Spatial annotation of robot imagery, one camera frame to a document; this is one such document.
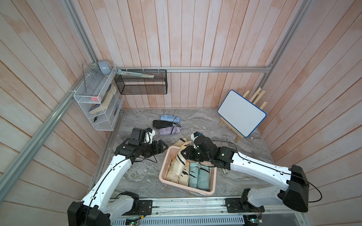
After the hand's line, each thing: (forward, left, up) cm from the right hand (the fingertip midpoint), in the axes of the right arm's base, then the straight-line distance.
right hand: (181, 152), depth 74 cm
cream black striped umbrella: (-8, -2, -14) cm, 16 cm away
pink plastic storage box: (+1, +8, -4) cm, 9 cm away
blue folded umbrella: (+38, +9, -15) cm, 42 cm away
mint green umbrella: (-6, -8, -15) cm, 18 cm away
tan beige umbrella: (+15, 0, -14) cm, 20 cm away
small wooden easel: (+32, -46, +10) cm, 57 cm away
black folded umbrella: (+31, +16, -15) cm, 38 cm away
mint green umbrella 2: (-8, -14, -15) cm, 21 cm away
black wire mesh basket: (+54, +40, +5) cm, 68 cm away
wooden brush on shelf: (+21, +50, +13) cm, 55 cm away
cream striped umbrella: (-7, +2, -2) cm, 8 cm away
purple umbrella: (+24, +9, -14) cm, 30 cm away
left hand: (+1, +10, -1) cm, 10 cm away
